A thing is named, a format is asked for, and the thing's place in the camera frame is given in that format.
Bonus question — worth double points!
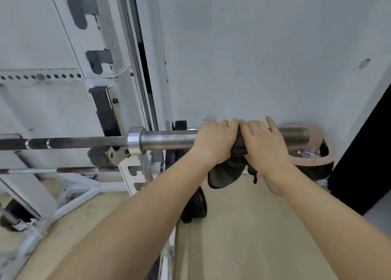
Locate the person's right hand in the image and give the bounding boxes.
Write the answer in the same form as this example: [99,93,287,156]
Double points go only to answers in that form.
[238,115,294,177]

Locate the person's left hand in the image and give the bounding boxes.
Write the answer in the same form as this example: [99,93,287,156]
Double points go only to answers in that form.
[194,119,241,165]

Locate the dark grey cloth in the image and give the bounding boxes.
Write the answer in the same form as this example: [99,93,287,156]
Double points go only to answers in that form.
[207,133,260,189]

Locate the steel barbell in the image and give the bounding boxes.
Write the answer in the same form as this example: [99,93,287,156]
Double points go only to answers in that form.
[0,126,311,156]

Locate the person's right forearm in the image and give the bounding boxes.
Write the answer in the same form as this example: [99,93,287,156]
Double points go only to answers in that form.
[265,164,391,280]

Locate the person's left forearm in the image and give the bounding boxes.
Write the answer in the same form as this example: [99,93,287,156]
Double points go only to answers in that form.
[46,148,219,280]

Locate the crumpled trash in bin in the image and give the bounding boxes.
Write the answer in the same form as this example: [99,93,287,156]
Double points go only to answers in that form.
[294,149,321,159]

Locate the pink bin with black bag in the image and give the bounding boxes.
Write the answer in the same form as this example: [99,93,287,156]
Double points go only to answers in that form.
[265,122,335,196]

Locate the black weight plate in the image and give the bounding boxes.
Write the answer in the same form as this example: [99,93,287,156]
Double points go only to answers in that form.
[180,186,208,224]

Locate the black door panel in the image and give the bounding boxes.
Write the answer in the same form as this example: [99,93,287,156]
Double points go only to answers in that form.
[329,84,391,216]

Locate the chrome guide rod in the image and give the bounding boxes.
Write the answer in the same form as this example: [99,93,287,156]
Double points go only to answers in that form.
[116,0,159,131]

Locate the thin steel safety bar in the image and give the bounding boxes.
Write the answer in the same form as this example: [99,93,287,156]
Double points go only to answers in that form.
[0,166,120,176]

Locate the black bar carriage bracket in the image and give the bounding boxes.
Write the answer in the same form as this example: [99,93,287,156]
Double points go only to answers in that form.
[87,86,130,168]

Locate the white metal rack frame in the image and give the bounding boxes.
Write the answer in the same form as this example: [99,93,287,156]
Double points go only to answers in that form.
[0,0,181,280]

